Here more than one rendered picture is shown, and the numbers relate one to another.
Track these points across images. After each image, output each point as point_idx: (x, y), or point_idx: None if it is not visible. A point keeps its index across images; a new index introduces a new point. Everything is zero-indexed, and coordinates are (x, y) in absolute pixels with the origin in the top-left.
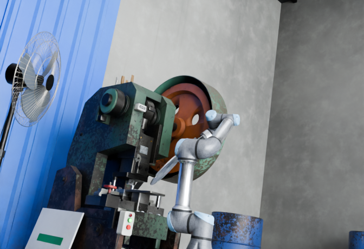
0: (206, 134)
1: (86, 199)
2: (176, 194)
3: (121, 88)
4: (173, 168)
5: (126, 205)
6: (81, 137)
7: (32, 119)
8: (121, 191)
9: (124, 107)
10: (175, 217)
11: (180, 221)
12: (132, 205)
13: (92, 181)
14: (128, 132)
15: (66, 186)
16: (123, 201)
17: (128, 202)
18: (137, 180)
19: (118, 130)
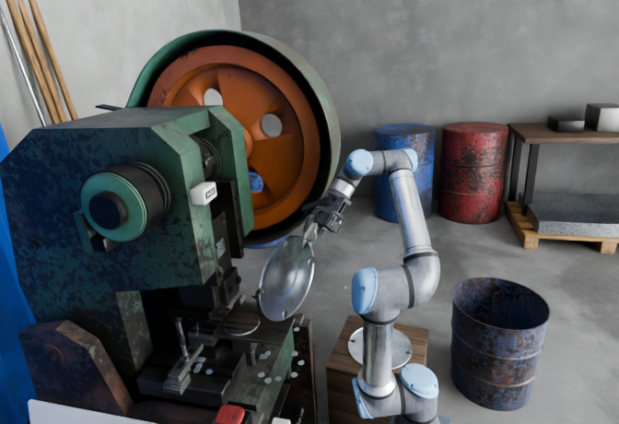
0: (345, 193)
1: (142, 387)
2: (369, 371)
3: (116, 142)
4: None
5: (238, 374)
6: (40, 252)
7: None
8: (204, 339)
9: None
10: (378, 407)
11: (388, 409)
12: (243, 361)
13: (132, 342)
14: (198, 262)
15: (73, 370)
16: (233, 376)
17: (239, 366)
18: None
19: (162, 253)
